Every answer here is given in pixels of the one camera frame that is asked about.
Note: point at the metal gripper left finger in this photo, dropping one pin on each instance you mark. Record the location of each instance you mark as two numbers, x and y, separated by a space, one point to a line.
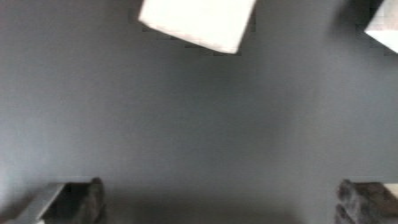
68 204

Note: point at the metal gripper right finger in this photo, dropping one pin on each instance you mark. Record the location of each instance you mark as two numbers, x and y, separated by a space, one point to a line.
368 203

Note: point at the white table leg centre right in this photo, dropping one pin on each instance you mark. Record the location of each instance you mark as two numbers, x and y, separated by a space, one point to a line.
382 27

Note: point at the white table leg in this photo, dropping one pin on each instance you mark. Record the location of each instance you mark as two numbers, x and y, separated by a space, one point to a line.
203 21
382 27

